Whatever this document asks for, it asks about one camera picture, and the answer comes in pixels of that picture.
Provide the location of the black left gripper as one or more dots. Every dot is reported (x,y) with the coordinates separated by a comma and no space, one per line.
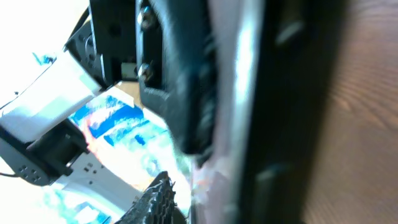
(176,56)

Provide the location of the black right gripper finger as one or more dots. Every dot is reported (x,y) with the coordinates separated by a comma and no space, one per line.
(156,205)

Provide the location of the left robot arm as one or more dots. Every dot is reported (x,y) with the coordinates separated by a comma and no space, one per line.
(43,147)

